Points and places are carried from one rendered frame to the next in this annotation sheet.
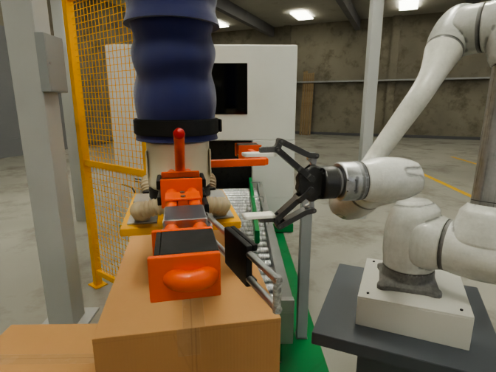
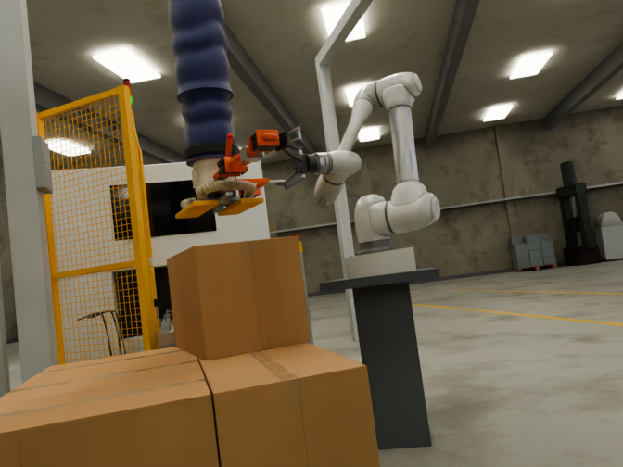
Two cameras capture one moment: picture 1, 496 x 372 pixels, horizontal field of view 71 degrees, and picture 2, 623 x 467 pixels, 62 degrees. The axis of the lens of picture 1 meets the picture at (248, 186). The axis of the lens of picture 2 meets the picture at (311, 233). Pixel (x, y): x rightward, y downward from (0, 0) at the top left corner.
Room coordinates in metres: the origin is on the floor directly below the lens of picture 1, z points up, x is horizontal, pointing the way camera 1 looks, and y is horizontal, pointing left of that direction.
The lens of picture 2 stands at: (-1.23, 0.37, 0.80)
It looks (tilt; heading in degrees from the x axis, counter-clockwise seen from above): 4 degrees up; 345
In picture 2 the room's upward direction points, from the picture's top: 7 degrees counter-clockwise
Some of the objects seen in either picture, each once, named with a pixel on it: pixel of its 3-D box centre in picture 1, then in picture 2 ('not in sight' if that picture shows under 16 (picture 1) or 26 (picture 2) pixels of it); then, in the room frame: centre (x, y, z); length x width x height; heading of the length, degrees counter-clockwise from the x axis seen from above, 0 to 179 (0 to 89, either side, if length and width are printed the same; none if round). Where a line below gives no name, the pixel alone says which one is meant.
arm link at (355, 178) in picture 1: (346, 181); (320, 163); (0.78, -0.23, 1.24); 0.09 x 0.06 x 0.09; 12
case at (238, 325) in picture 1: (190, 325); (232, 296); (0.95, 0.18, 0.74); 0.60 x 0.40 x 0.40; 11
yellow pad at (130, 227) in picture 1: (146, 205); (195, 206); (0.94, 0.29, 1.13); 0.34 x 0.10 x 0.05; 12
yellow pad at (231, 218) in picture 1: (213, 201); (238, 204); (0.98, 0.10, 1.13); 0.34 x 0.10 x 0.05; 12
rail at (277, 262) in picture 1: (267, 226); not in sight; (2.49, -0.15, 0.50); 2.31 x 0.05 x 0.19; 1
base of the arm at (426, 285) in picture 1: (407, 270); (375, 247); (1.05, -0.52, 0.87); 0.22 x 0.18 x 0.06; 160
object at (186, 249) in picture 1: (184, 260); (263, 141); (0.37, 0.07, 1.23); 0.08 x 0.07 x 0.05; 12
